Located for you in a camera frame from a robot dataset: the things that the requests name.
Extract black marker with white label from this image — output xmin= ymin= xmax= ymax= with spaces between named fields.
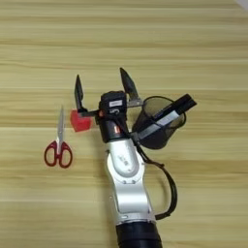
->
xmin=135 ymin=93 xmax=198 ymax=140

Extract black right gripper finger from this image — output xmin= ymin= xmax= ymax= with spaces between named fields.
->
xmin=74 ymin=74 xmax=101 ymax=118
xmin=119 ymin=67 xmax=144 ymax=109

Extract black mesh pen cup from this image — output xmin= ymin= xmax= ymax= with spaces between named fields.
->
xmin=131 ymin=95 xmax=187 ymax=150

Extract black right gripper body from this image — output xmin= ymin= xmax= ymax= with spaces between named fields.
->
xmin=96 ymin=110 xmax=132 ymax=143

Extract red cube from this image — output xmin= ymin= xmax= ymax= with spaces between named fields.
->
xmin=70 ymin=109 xmax=94 ymax=134

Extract red handled scissors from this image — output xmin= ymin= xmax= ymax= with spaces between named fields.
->
xmin=44 ymin=106 xmax=74 ymax=170

